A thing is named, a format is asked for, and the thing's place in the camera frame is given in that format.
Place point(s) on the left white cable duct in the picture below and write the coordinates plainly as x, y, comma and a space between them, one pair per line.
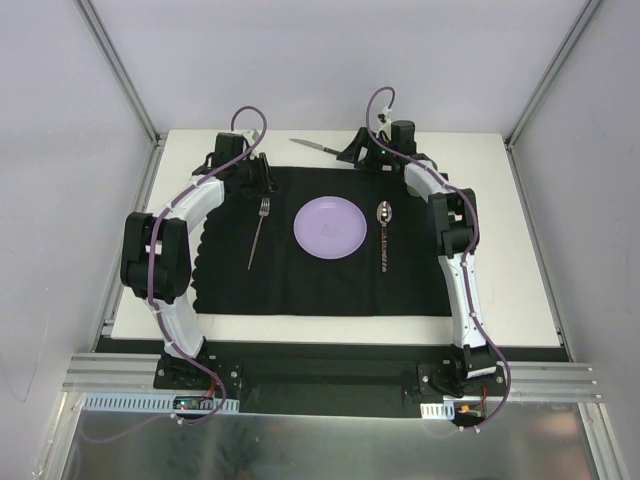
157, 403

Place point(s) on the right white cable duct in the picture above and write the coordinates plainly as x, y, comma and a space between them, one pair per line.
438, 411

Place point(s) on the white cable duct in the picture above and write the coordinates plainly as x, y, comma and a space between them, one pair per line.
157, 403
438, 411

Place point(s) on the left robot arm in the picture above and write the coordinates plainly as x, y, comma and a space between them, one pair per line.
156, 260

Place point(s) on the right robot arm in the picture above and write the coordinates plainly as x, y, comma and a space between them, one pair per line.
453, 223

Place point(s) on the black handled knife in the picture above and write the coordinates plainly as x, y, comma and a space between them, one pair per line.
316, 146

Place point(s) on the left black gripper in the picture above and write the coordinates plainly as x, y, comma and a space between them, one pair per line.
263, 176

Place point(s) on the purple plate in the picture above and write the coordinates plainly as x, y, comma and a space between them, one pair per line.
330, 227

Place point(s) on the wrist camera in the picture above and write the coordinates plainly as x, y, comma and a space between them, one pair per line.
385, 120
251, 136

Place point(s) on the black cloth placemat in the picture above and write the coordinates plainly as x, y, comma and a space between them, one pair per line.
285, 280

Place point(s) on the aluminium frame post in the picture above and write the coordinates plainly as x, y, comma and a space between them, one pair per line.
99, 32
576, 31

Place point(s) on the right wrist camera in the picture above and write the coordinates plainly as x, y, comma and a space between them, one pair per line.
385, 120

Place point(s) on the metal fork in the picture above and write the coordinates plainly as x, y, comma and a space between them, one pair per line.
264, 211

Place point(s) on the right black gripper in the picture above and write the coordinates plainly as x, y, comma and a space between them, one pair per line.
361, 148

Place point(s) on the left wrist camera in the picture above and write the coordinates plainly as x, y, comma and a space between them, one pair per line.
251, 136

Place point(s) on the aluminium rail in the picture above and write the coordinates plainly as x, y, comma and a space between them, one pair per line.
530, 381

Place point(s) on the right aluminium frame post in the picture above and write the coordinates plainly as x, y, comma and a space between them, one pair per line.
576, 31

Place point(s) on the left aluminium frame post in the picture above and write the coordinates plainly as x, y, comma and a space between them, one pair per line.
99, 32

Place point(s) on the green cup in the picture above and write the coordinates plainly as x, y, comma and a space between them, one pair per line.
414, 190

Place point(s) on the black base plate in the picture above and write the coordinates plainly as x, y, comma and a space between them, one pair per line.
340, 380

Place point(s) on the metal spoon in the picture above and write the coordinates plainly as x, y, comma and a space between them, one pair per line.
384, 216

